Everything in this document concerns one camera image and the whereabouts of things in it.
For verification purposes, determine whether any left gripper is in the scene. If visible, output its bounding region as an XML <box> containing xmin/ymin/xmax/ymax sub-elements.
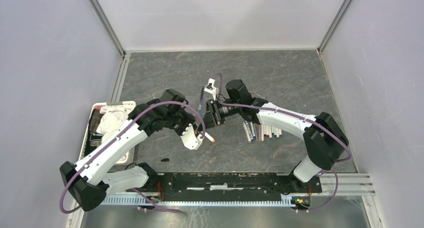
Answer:
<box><xmin>165</xmin><ymin>107</ymin><xmax>198</xmax><ymax>139</ymax></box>

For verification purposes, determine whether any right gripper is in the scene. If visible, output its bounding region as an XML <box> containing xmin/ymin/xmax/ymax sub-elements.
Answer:
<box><xmin>197</xmin><ymin>98</ymin><xmax>242</xmax><ymax>132</ymax></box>

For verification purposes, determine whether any orange capped white marker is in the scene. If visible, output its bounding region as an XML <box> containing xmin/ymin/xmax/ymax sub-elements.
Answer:
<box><xmin>205</xmin><ymin>134</ymin><xmax>215</xmax><ymax>143</ymax></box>

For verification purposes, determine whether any blue clear capped pen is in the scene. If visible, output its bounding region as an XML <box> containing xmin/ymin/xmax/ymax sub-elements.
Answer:
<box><xmin>244</xmin><ymin>120</ymin><xmax>255</xmax><ymax>142</ymax></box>

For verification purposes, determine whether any brown capped white marker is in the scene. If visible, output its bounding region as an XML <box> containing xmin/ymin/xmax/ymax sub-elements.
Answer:
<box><xmin>242</xmin><ymin>122</ymin><xmax>252</xmax><ymax>143</ymax></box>

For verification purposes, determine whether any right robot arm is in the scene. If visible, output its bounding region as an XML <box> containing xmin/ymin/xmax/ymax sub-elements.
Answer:
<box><xmin>203</xmin><ymin>78</ymin><xmax>352</xmax><ymax>192</ymax></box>

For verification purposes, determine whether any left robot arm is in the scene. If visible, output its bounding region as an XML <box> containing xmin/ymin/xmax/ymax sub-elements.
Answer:
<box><xmin>59</xmin><ymin>88</ymin><xmax>206</xmax><ymax>214</ymax></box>

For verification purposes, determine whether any white cloth in basket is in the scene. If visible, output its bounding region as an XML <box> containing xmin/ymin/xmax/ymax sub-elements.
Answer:
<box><xmin>96</xmin><ymin>105</ymin><xmax>133</xmax><ymax>140</ymax></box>

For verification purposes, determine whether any white plastic basket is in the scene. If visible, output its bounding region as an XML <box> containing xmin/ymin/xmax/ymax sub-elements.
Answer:
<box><xmin>79</xmin><ymin>101</ymin><xmax>136</xmax><ymax>159</ymax></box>

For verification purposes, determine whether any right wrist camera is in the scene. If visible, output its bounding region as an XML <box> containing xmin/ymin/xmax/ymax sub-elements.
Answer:
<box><xmin>203</xmin><ymin>78</ymin><xmax>220</xmax><ymax>101</ymax></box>

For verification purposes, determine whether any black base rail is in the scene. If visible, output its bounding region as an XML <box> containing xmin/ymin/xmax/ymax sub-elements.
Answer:
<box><xmin>138</xmin><ymin>172</ymin><xmax>323</xmax><ymax>202</ymax></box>

